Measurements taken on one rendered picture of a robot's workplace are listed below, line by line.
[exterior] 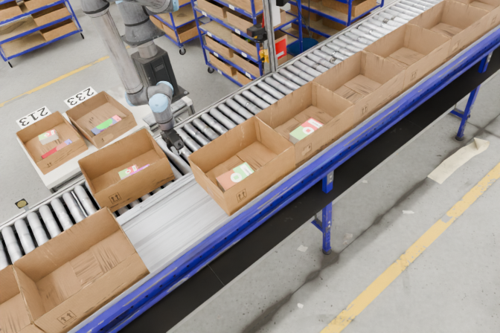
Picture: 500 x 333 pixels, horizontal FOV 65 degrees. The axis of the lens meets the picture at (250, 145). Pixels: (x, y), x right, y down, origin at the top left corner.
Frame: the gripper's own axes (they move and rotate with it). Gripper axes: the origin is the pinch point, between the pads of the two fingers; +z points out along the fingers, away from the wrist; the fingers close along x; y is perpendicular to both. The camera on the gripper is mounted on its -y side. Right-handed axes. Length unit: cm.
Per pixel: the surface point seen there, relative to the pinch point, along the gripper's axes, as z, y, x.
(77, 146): 0, 50, 41
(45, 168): 2, 48, 62
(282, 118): -12, -29, -50
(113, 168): 4.5, 22.1, 31.5
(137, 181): -5.5, -7.2, 27.1
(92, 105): 2, 84, 18
